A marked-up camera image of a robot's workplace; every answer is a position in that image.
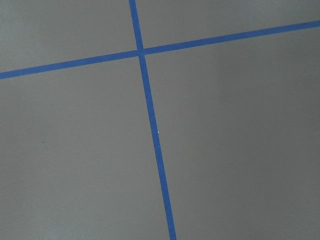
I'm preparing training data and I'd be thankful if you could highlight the blue tape line crosswise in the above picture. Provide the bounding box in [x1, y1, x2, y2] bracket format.
[0, 20, 320, 80]

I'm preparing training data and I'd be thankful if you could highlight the blue tape line lengthwise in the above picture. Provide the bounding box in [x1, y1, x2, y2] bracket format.
[128, 0, 177, 240]

